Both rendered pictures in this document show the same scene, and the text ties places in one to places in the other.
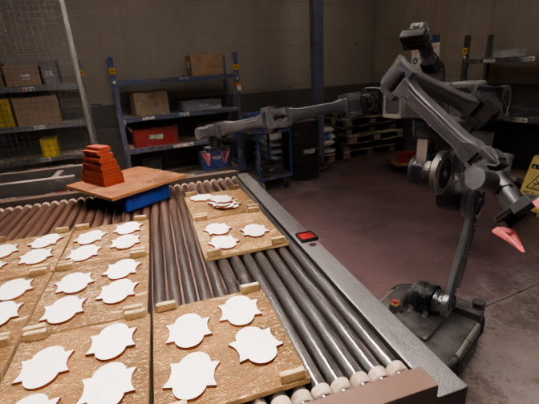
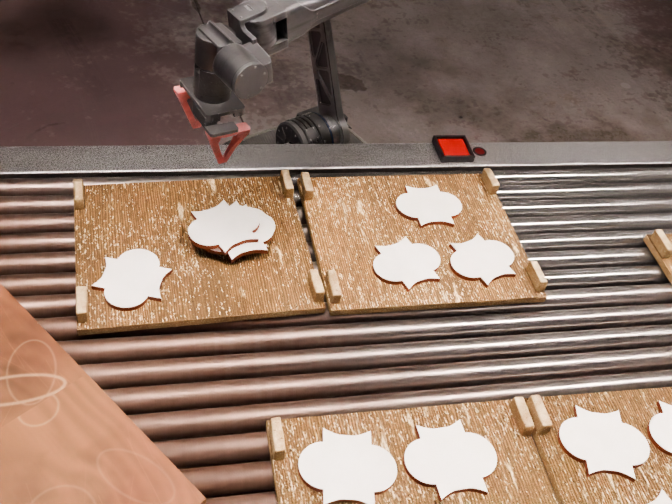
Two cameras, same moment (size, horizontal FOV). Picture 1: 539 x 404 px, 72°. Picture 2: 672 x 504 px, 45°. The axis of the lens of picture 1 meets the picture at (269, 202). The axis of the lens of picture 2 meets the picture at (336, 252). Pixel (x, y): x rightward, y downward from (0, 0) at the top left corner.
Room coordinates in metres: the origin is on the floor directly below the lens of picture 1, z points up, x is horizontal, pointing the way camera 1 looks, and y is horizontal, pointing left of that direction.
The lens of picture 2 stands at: (1.74, 1.30, 1.98)
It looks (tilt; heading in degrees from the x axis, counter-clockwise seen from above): 45 degrees down; 267
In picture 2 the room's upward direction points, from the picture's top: 11 degrees clockwise
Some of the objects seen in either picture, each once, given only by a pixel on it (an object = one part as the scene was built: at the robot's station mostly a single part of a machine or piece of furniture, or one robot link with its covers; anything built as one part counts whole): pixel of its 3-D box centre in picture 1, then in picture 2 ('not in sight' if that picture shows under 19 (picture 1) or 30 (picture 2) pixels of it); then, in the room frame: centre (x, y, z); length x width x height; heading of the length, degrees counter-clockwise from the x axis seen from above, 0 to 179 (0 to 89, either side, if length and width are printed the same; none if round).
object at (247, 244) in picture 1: (237, 232); (416, 237); (1.54, 0.16, 0.93); 0.41 x 0.35 x 0.02; 17
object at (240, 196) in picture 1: (220, 204); (194, 246); (1.94, 0.28, 0.93); 0.41 x 0.35 x 0.02; 19
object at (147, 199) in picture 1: (133, 192); not in sight; (2.12, 0.81, 0.97); 0.31 x 0.31 x 0.10; 52
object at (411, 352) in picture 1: (291, 229); (374, 165); (1.62, -0.10, 0.89); 2.08 x 0.08 x 0.06; 16
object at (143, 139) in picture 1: (154, 135); not in sight; (5.71, 1.70, 0.78); 0.66 x 0.45 x 0.28; 114
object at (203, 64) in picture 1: (204, 65); not in sight; (6.05, 0.87, 1.74); 0.50 x 0.38 x 0.32; 114
